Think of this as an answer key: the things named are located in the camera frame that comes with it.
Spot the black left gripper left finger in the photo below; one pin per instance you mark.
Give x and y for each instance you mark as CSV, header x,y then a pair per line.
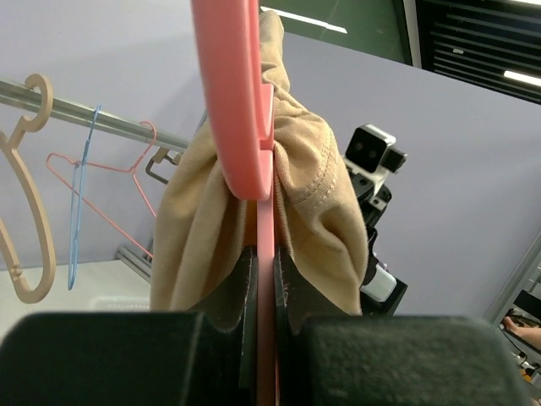
x,y
202,356

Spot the thick pink plastic hanger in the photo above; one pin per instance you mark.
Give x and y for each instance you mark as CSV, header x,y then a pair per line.
x,y
240,106

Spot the silver clothes rail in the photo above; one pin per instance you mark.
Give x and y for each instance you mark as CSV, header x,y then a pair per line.
x,y
17,95

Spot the white plastic basket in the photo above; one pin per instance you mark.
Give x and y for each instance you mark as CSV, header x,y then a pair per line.
x,y
119,304

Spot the person hand in background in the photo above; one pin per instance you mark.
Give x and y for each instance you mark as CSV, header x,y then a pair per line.
x,y
531,335

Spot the aluminium frame right posts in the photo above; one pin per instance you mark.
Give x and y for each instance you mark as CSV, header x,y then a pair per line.
x,y
138,261

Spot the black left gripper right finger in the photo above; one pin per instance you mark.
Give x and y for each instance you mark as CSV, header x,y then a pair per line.
x,y
328,357

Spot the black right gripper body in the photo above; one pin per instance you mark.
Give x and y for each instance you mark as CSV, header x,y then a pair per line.
x,y
381,292

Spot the beige t shirt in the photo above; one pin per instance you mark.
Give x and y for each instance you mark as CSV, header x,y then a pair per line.
x,y
201,228

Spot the beige plastic hanger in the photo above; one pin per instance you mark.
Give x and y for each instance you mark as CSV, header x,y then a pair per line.
x,y
9,147

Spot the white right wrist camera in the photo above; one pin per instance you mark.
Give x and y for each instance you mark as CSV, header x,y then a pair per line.
x,y
372,152

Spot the light blue wire hanger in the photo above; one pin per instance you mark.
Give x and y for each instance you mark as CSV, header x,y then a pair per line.
x,y
77,190

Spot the thin pink wire hanger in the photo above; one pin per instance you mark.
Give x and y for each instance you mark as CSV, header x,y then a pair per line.
x,y
124,201

